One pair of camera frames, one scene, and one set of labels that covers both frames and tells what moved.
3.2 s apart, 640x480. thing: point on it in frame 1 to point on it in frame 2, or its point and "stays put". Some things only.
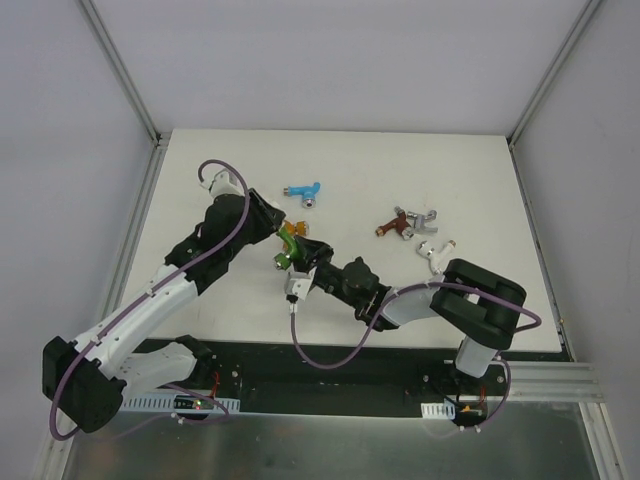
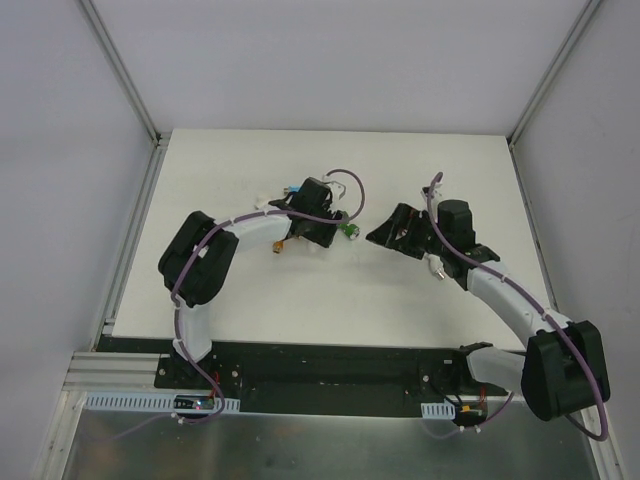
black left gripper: x=265 y=210 to x=325 y=228
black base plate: x=302 y=378 stays put
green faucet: x=284 y=261 to x=351 y=230
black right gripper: x=312 y=255 to x=413 y=234
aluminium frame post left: x=111 y=50 stays put
